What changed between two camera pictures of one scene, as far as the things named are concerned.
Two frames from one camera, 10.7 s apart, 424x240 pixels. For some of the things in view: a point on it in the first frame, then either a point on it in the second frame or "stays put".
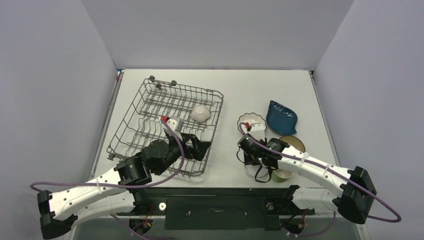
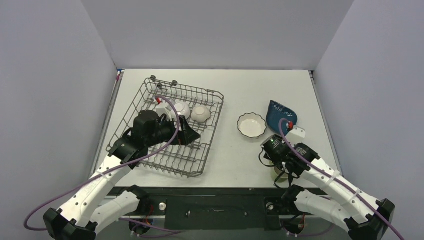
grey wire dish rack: x=200 y=108 stays put
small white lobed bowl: x=200 y=113 stays put
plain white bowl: x=263 y=174 to x=182 y=109
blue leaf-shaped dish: x=280 y=119 stays put
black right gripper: x=253 y=156 to x=276 y=164
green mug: x=281 y=175 stays put
